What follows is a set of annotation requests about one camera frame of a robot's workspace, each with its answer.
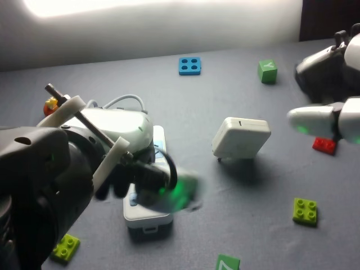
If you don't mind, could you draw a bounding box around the blue four-hole block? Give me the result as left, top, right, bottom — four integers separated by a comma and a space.
178, 57, 203, 76

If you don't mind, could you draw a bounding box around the grey power strip cord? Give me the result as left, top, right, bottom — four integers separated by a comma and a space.
101, 94, 149, 115

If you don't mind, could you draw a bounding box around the green number block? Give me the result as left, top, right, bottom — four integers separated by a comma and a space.
216, 254, 241, 270

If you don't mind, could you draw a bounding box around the white power adapter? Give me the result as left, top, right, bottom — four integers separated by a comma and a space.
211, 116, 272, 164

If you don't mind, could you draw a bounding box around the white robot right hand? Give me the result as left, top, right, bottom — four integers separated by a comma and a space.
286, 24, 360, 146

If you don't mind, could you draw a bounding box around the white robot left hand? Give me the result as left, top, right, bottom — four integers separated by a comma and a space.
80, 107, 205, 214

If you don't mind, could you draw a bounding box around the green letter Y cube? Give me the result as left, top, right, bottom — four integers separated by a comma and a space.
258, 59, 278, 84

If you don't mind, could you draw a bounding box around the white power strip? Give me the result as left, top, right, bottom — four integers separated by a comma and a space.
123, 125, 174, 235

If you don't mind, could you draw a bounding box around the grey table cloth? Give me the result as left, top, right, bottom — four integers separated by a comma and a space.
0, 36, 360, 270

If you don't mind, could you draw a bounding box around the lime green toy brick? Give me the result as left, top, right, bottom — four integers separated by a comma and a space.
49, 233, 81, 265
292, 197, 318, 227

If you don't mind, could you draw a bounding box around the orange toy cake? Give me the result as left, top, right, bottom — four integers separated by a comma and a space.
43, 96, 60, 116

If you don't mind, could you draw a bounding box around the red toy brick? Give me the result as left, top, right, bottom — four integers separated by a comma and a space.
312, 137, 338, 155

